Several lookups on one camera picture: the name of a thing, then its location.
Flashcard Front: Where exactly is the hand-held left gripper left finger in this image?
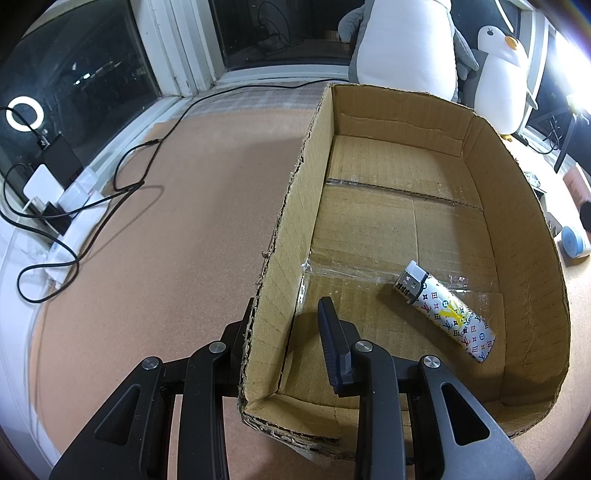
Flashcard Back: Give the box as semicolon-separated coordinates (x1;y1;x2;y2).
48;298;256;480

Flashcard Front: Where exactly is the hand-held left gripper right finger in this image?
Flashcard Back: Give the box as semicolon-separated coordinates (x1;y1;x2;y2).
318;296;536;480

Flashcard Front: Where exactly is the white patterned lighter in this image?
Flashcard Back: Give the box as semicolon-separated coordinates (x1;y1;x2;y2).
392;261;497;363

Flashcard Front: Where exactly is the cardboard box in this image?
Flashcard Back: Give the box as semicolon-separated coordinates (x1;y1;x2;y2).
238;83;571;462

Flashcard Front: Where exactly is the white power strip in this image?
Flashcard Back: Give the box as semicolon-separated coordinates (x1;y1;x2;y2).
46;168;105;282

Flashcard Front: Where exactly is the white charger block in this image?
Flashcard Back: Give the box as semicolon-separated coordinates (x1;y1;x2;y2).
23;164;65;204

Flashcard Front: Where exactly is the black power adapter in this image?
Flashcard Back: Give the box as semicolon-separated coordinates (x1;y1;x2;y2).
39;134;84;185

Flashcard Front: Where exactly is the blue round case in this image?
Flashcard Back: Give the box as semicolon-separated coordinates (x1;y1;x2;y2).
561;225;591;259

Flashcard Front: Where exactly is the large penguin plush toy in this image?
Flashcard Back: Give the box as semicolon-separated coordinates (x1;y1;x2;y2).
338;0;480;102

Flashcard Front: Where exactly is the small penguin plush toy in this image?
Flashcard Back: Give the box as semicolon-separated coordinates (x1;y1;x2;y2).
475;25;539;141

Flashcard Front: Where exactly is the long black cable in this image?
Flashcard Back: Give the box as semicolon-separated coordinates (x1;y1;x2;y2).
17;78;335;304

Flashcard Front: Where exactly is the black charger cable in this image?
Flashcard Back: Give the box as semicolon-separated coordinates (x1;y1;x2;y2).
0;161;61;238

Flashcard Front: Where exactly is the white window frame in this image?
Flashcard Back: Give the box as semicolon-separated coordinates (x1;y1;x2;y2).
129;0;352;97

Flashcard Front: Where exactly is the white ring light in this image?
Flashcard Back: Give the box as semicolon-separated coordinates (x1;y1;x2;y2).
6;96;41;132

